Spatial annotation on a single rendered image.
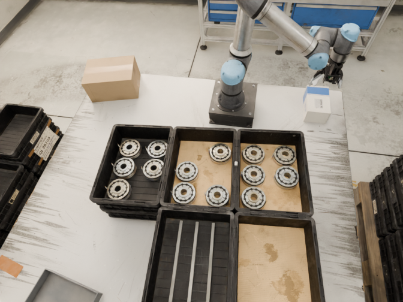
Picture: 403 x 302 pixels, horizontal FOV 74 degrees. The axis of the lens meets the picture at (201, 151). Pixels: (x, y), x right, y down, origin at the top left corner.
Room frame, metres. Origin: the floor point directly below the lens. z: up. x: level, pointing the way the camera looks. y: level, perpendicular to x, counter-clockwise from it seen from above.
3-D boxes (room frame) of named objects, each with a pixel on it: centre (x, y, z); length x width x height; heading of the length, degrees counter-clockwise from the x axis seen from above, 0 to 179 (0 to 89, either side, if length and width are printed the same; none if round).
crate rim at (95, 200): (0.62, 0.30, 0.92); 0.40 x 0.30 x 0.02; 169
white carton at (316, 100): (0.97, -0.68, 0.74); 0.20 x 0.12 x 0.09; 163
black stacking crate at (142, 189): (0.62, 0.30, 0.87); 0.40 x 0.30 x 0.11; 169
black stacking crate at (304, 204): (0.51, -0.29, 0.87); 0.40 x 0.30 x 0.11; 169
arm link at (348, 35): (0.95, -0.67, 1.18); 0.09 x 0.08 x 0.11; 65
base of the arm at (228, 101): (1.03, -0.20, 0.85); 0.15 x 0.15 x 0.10
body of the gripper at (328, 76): (0.94, -0.67, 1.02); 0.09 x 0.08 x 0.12; 163
